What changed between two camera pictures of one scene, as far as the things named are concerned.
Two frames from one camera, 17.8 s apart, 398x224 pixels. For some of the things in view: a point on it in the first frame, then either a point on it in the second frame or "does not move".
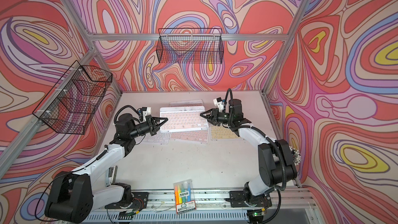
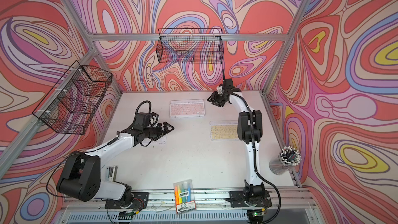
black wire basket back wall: (190, 45) does not move
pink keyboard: (201, 136) → (185, 108)
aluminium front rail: (288, 206) does not move
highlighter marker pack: (184, 197) does not move
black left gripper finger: (153, 125) → (165, 125)
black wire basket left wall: (70, 106) does not move
